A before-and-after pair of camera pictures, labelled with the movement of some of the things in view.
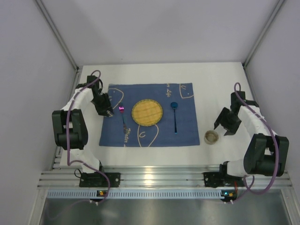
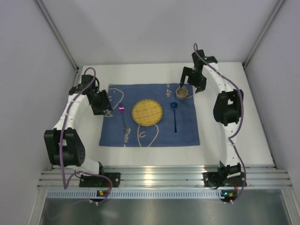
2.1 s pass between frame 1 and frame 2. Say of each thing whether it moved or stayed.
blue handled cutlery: stayed
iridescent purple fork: stayed
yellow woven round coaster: stayed
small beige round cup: moved
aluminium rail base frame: stayed
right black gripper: moved
